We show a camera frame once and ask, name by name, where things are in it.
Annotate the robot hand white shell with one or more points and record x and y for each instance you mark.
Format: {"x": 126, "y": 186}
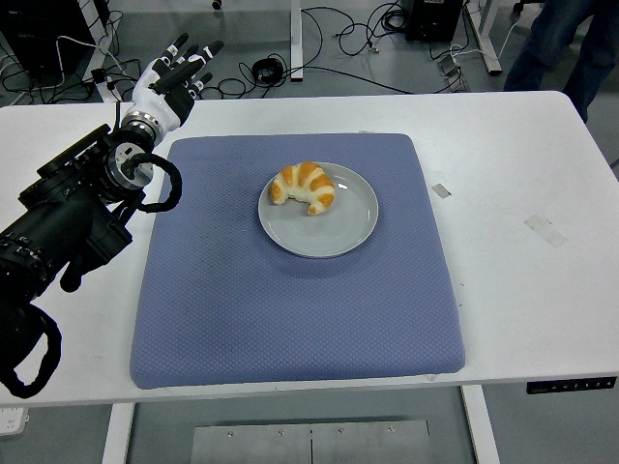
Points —
{"x": 157, "y": 99}

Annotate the croissant bread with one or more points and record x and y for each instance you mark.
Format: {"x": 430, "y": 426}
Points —
{"x": 319, "y": 188}

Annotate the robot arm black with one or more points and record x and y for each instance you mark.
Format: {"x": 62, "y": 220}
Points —
{"x": 63, "y": 217}

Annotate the white desk leg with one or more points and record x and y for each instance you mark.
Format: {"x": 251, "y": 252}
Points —
{"x": 296, "y": 38}
{"x": 488, "y": 43}
{"x": 97, "y": 46}

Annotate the black computer case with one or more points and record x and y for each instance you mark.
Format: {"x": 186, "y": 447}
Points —
{"x": 38, "y": 38}

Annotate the grey round plate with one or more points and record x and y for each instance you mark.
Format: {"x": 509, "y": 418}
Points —
{"x": 319, "y": 232}

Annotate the blue quilted mat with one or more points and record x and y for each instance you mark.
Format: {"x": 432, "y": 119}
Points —
{"x": 290, "y": 314}

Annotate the black equipment box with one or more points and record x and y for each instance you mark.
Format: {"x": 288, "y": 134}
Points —
{"x": 433, "y": 19}

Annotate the grey foot pedal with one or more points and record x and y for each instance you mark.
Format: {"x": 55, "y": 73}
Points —
{"x": 453, "y": 72}

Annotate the small grey tape piece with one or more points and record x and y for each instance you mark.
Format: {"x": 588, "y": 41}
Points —
{"x": 442, "y": 190}

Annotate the white table leg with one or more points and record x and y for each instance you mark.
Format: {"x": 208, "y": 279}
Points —
{"x": 481, "y": 430}
{"x": 118, "y": 435}

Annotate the white power strip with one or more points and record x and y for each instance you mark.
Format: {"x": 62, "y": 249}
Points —
{"x": 13, "y": 420}

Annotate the person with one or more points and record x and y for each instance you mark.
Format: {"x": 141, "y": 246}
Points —
{"x": 546, "y": 48}

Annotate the large grey tape piece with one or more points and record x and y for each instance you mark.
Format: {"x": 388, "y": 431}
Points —
{"x": 545, "y": 231}

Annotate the black table control panel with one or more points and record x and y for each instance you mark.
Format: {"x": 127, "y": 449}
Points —
{"x": 570, "y": 386}

